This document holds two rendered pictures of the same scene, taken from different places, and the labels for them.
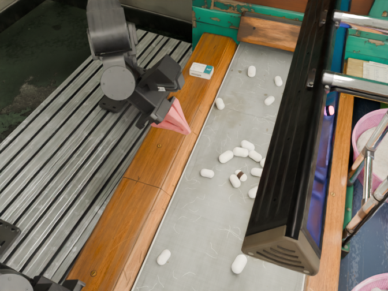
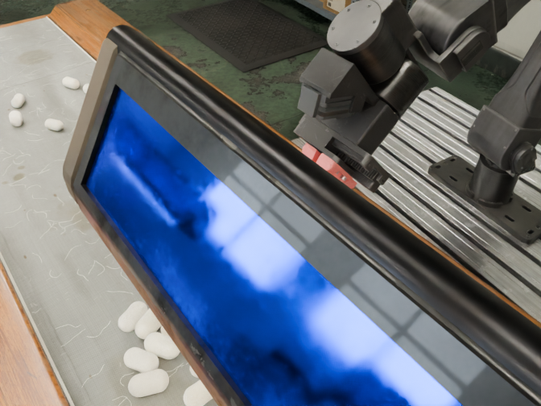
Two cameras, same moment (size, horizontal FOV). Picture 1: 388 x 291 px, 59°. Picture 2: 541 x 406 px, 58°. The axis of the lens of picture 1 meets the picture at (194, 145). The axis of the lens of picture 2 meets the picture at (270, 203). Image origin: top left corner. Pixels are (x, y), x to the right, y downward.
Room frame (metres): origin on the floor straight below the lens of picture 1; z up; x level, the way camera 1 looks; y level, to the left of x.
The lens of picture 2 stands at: (0.28, -0.22, 1.19)
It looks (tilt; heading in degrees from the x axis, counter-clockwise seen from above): 42 degrees down; 123
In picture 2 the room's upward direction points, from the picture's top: straight up
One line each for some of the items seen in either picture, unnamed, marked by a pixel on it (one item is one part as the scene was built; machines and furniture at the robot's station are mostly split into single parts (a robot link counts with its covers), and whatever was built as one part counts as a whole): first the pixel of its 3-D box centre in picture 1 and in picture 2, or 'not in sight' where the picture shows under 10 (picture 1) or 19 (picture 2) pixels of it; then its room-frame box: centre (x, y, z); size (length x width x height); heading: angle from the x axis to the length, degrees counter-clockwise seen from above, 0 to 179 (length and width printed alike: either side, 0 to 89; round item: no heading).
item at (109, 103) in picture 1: (123, 79); not in sight; (0.80, 0.21, 0.71); 0.20 x 0.07 x 0.08; 156
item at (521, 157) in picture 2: not in sight; (505, 147); (0.25, 0.45, 0.77); 0.09 x 0.06 x 0.06; 149
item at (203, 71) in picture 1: (201, 70); not in sight; (0.76, -0.02, 0.77); 0.06 x 0.04 x 0.02; 71
